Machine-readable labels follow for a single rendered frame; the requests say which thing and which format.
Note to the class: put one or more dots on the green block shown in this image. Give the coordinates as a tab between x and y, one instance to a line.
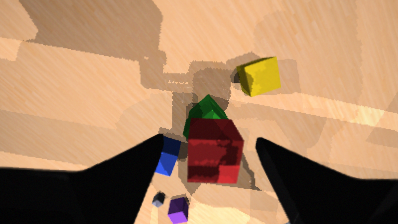
203	101
207	110

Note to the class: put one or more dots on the yellow block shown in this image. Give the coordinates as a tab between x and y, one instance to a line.
259	76

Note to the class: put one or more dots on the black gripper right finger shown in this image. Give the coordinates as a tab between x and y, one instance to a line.
311	193

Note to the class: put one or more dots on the blue block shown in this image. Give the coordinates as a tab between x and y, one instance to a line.
169	156

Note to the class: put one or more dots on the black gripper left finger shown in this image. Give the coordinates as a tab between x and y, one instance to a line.
110	192

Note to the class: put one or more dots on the purple cube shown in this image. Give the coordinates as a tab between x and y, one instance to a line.
178	210

